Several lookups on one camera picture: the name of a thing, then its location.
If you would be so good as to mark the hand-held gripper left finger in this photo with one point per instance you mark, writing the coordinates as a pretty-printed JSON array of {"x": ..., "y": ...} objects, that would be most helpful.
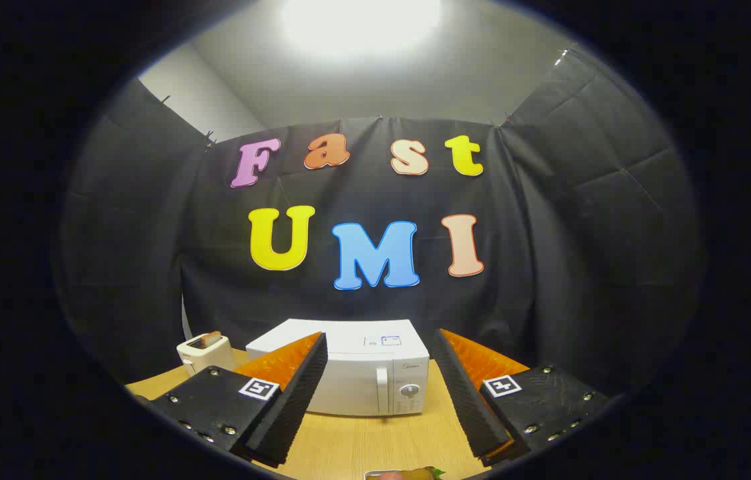
[{"x": 295, "y": 406}]

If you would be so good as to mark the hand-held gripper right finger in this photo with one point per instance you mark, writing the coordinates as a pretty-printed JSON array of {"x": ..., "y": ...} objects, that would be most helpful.
[{"x": 472, "y": 406}]

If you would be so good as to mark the white microwave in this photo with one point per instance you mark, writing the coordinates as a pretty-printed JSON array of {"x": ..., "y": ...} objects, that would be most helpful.
[{"x": 362, "y": 380}]

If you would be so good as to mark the lettuce sandwich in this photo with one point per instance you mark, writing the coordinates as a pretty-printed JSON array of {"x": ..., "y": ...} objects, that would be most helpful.
[{"x": 415, "y": 474}]

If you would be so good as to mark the cream toaster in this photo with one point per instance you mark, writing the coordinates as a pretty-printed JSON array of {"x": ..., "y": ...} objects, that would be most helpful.
[{"x": 205, "y": 360}]

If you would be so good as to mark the white plate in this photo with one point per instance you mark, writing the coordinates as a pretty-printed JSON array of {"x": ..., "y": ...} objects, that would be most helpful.
[{"x": 372, "y": 475}]

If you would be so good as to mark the toast slice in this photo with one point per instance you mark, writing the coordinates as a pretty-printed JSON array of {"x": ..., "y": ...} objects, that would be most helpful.
[{"x": 212, "y": 338}]

